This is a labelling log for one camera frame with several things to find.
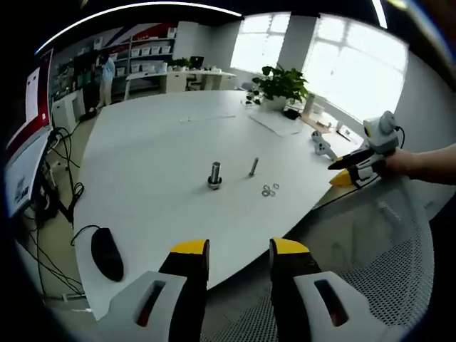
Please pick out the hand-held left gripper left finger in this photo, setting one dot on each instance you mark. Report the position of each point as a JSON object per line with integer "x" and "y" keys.
{"x": 160, "y": 306}

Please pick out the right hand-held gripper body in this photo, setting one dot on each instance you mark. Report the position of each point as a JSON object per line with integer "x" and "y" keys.
{"x": 383, "y": 137}

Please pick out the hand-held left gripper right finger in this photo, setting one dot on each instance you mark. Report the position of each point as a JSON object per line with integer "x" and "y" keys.
{"x": 310, "y": 306}

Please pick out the small threaded steel stud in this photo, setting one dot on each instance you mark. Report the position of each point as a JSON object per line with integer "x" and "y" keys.
{"x": 253, "y": 166}

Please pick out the large threaded steel stud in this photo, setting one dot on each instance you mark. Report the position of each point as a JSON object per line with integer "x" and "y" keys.
{"x": 215, "y": 171}

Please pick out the person's right hand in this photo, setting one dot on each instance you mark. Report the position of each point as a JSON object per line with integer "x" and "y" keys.
{"x": 399, "y": 164}

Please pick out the white handheld controller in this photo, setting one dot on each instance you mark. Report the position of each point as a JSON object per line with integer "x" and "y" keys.
{"x": 325, "y": 147}
{"x": 316, "y": 135}

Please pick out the white bottle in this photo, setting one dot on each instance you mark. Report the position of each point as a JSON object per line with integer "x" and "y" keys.
{"x": 310, "y": 103}

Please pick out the black computer mouse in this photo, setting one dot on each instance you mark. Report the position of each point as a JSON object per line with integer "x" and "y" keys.
{"x": 107, "y": 254}

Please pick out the small black object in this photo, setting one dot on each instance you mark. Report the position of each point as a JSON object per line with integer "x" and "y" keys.
{"x": 291, "y": 114}

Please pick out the white paper sheet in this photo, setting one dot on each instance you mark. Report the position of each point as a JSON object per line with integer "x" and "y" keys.
{"x": 276, "y": 124}

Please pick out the potted green plant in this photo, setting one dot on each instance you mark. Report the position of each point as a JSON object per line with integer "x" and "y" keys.
{"x": 281, "y": 85}

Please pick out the dark background office chair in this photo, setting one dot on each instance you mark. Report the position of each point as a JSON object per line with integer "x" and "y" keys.
{"x": 194, "y": 83}

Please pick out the black background monitor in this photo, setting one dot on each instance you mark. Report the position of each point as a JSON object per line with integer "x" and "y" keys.
{"x": 196, "y": 62}

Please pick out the white office desk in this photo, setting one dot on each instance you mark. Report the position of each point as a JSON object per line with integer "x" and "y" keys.
{"x": 178, "y": 76}

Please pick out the small background plant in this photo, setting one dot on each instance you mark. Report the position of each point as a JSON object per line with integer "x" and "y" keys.
{"x": 179, "y": 64}

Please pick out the white floor cabinet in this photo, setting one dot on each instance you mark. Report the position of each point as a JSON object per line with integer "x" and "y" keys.
{"x": 66, "y": 110}

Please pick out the shelf with white bins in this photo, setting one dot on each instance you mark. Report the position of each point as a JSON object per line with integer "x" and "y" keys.
{"x": 149, "y": 50}

